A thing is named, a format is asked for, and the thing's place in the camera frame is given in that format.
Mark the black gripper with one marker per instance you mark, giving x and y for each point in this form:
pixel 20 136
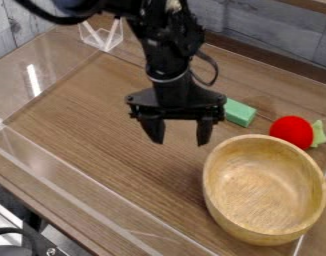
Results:
pixel 183 101

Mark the red plush fruit green leaf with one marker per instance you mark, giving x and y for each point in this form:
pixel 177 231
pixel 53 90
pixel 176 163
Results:
pixel 295 130

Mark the wooden bowl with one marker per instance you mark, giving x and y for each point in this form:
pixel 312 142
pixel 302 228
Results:
pixel 263 188

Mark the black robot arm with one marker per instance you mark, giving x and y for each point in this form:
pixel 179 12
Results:
pixel 171 37

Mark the green foam block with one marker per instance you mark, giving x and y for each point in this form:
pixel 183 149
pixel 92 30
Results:
pixel 239 113

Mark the black metal stand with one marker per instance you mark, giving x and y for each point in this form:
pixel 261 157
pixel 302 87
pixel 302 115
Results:
pixel 34 241

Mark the clear acrylic corner bracket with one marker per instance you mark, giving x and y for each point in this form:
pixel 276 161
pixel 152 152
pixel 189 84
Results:
pixel 102 39

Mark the clear acrylic tray wall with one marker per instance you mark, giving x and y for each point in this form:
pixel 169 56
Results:
pixel 109 225

